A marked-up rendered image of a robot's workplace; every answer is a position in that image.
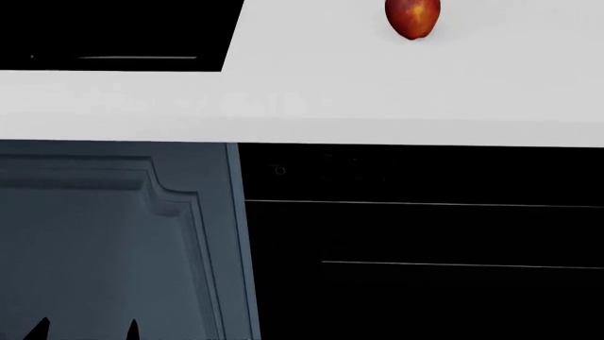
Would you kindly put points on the grey panelled cabinet door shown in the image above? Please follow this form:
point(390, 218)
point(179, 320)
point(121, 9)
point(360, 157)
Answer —
point(118, 241)

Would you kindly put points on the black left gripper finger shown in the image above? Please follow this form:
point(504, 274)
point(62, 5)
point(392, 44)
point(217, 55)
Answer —
point(133, 331)
point(38, 331)

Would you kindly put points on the black oven front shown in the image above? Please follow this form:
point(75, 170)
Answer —
point(424, 276)

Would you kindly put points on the red yellow apple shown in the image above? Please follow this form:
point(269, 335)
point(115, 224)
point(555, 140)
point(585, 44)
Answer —
point(413, 17)

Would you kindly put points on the black dishwasher control panel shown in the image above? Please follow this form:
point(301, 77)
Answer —
point(420, 173)

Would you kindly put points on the black induction cooktop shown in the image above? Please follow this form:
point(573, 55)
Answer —
point(113, 32)

